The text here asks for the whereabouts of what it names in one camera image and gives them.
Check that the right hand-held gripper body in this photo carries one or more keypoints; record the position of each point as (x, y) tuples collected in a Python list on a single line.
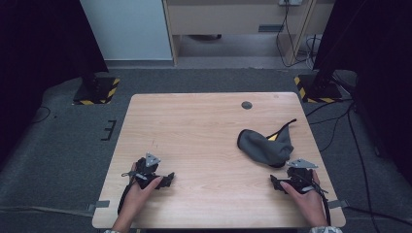
[(301, 163)]

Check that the person's sleeve cuff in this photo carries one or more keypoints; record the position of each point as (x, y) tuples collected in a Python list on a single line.
[(325, 230), (111, 231)]

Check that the person's right hand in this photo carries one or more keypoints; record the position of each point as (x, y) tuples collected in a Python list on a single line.
[(311, 204)]

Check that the beige wooden desk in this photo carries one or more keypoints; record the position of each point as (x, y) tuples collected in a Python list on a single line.
[(226, 17)]

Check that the grey tape piece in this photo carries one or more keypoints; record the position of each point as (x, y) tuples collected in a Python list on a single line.
[(102, 204), (338, 204)]

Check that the person's left sleeve cuff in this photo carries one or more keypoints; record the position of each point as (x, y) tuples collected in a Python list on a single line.
[(111, 231)]

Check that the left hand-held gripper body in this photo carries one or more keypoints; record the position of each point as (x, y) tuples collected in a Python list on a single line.
[(150, 160)]

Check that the grey and yellow towel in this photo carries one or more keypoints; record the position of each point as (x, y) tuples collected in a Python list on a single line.
[(262, 147)]

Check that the black stand base striped tape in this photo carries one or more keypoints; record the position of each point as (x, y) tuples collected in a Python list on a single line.
[(97, 92), (319, 92)]

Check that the person's left hand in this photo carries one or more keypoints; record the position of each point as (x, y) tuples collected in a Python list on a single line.
[(137, 202)]

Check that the person's right sleeve cuff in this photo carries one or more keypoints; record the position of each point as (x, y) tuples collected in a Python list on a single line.
[(325, 230)]

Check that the white cabinet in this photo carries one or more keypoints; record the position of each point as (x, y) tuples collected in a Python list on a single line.
[(126, 29)]

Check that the white power strip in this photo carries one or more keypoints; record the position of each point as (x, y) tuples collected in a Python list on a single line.
[(291, 2)]

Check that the grey round table grommet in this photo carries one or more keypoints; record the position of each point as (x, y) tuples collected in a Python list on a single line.
[(247, 105)]

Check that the dark curtain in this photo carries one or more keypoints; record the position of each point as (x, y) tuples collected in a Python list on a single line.
[(39, 48), (372, 48)]

